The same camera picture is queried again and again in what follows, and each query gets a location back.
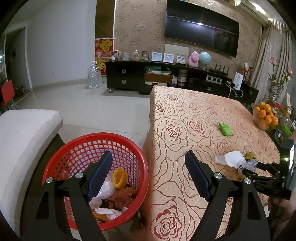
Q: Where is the pink plush toy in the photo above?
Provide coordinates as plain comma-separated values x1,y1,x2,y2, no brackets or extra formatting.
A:
188,51,200,68

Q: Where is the white tissue paper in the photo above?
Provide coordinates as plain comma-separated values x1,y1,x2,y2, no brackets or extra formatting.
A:
215,151,246,169

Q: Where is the glass vase with roses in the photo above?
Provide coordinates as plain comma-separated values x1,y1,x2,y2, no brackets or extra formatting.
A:
267,56,293,105

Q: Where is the red festive wall poster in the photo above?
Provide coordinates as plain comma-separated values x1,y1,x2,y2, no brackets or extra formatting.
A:
94,38,114,76

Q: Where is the red plastic trash basket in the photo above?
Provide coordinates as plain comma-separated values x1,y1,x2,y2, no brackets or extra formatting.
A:
43,133,149,231

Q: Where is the beige window curtain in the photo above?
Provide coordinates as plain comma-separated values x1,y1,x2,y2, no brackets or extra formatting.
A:
250,20,293,104

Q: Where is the wall mounted black television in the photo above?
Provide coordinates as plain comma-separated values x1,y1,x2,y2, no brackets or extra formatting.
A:
164,1,239,57

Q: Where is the large clear water jug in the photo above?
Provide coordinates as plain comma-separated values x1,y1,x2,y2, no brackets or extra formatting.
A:
87,61,102,89

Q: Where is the red chair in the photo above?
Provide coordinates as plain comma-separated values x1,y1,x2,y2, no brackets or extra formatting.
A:
1,80,18,108

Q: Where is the brown paper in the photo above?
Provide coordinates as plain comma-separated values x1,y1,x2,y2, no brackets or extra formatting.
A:
101,187,137,210

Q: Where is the glass bowl of oranges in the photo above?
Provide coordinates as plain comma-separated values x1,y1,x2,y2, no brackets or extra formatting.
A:
252,102,279,131

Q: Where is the silver white wrapper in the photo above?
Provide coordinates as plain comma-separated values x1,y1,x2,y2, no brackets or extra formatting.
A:
237,159,258,176

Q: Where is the black tv cabinet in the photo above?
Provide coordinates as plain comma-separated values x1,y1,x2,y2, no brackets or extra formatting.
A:
106,61,259,104

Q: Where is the white cushioned bench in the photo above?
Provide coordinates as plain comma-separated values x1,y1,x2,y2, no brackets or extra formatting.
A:
1,109,63,235

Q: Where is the blue globe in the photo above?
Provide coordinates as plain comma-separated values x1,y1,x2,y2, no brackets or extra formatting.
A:
199,51,212,66

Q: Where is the green snack wrapper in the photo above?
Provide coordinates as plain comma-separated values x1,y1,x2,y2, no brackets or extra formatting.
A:
218,123,233,136

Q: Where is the white router box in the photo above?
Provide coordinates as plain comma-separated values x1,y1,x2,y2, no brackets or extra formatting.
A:
232,72,244,90

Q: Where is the rose pattern tablecloth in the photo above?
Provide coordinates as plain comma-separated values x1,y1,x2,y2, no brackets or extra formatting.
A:
132,86,280,240

